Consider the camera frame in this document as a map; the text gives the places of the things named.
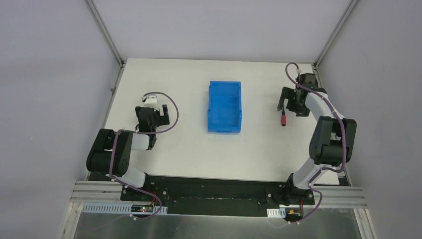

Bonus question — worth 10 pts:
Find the red handled screwdriver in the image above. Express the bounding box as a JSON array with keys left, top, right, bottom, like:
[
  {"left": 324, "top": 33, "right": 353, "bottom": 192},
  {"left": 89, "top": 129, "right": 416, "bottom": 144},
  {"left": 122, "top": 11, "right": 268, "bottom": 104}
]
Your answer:
[{"left": 281, "top": 110, "right": 287, "bottom": 126}]

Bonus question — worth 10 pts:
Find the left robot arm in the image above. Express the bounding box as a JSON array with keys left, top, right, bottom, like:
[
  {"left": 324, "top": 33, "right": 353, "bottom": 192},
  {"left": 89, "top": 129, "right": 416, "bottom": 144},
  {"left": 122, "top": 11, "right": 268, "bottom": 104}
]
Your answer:
[{"left": 86, "top": 105, "right": 170, "bottom": 188}]

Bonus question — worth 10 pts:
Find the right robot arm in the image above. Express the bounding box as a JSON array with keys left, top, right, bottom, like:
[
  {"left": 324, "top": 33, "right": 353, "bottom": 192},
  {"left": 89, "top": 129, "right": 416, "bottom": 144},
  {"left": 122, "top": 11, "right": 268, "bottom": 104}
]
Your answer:
[{"left": 272, "top": 73, "right": 357, "bottom": 206}]

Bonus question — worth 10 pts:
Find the blue plastic bin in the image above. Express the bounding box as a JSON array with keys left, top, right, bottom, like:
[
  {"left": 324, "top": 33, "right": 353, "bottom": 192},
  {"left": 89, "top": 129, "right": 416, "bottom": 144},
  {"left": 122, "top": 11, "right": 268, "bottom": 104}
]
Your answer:
[{"left": 207, "top": 81, "right": 242, "bottom": 134}]

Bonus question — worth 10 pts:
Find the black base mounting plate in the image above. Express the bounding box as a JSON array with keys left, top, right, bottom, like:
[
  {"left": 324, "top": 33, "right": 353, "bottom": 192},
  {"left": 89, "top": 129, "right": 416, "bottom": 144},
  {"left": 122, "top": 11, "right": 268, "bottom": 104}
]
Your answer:
[{"left": 120, "top": 175, "right": 315, "bottom": 217}]

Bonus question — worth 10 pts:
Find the left controller board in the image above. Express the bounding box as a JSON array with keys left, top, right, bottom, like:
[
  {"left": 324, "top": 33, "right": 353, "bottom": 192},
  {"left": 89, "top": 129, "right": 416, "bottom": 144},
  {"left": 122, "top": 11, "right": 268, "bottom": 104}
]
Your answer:
[{"left": 131, "top": 204, "right": 154, "bottom": 213}]

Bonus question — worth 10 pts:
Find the controller board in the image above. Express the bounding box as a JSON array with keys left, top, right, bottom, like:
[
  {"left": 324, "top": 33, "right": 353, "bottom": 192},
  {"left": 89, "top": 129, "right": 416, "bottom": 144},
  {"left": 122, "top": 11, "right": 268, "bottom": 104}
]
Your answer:
[
  {"left": 285, "top": 209, "right": 304, "bottom": 222},
  {"left": 131, "top": 204, "right": 154, "bottom": 213}
]

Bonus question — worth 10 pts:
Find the right controller board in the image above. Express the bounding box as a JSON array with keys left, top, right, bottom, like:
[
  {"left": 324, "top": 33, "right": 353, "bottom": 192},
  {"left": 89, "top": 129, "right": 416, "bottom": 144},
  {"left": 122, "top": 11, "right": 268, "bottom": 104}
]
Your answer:
[{"left": 285, "top": 209, "right": 304, "bottom": 222}]

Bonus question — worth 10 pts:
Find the metal sheet front panel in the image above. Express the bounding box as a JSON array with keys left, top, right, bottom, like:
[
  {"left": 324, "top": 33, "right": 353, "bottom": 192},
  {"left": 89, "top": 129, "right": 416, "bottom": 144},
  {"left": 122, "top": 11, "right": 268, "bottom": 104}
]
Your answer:
[{"left": 74, "top": 210, "right": 361, "bottom": 239}]

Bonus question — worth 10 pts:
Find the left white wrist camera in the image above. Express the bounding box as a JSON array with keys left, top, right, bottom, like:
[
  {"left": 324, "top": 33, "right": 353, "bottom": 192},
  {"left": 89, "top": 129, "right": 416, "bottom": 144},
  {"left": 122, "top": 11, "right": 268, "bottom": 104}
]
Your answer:
[{"left": 142, "top": 94, "right": 157, "bottom": 108}]

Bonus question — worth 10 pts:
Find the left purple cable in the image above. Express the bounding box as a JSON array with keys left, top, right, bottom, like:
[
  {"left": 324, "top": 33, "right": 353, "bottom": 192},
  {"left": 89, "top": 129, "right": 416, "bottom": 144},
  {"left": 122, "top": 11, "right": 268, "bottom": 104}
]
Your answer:
[{"left": 108, "top": 92, "right": 180, "bottom": 221}]

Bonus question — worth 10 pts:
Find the right aluminium frame post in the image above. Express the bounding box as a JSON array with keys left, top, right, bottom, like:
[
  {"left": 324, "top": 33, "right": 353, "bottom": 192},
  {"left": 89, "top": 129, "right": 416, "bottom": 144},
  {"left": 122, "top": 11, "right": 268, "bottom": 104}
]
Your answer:
[{"left": 314, "top": 0, "right": 360, "bottom": 69}]

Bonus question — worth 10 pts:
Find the aluminium frame post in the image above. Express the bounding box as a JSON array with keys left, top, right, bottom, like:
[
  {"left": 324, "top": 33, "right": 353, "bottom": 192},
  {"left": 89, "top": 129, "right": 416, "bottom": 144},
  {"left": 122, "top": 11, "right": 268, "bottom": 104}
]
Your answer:
[
  {"left": 314, "top": 0, "right": 360, "bottom": 69},
  {"left": 84, "top": 0, "right": 124, "bottom": 68}
]

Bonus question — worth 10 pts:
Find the aluminium front frame rail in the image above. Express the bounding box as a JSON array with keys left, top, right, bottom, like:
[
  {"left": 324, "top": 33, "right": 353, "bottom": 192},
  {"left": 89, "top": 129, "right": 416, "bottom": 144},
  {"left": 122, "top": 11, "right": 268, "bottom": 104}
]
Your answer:
[{"left": 70, "top": 181, "right": 368, "bottom": 209}]

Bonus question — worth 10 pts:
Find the left aluminium frame post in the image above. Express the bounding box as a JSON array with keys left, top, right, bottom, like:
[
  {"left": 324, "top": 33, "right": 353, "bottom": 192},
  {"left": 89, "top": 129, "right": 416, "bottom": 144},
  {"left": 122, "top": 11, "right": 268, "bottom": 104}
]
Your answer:
[{"left": 84, "top": 0, "right": 124, "bottom": 68}]

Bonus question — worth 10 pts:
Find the left white slotted cable duct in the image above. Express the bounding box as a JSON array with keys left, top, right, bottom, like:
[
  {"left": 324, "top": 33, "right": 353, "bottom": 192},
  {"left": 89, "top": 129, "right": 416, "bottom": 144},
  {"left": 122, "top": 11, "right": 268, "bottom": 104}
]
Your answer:
[{"left": 82, "top": 203, "right": 168, "bottom": 215}]

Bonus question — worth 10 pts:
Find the white slotted cable duct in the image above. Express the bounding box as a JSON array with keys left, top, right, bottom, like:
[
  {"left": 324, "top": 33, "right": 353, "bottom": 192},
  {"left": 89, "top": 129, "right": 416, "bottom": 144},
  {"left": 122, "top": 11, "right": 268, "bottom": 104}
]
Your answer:
[
  {"left": 266, "top": 208, "right": 286, "bottom": 218},
  {"left": 82, "top": 203, "right": 168, "bottom": 215}
]

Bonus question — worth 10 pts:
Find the right white slotted cable duct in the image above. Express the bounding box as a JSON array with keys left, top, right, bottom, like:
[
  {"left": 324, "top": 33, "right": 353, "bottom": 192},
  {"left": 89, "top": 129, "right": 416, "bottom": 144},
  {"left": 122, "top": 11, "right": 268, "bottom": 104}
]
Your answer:
[{"left": 266, "top": 208, "right": 286, "bottom": 218}]

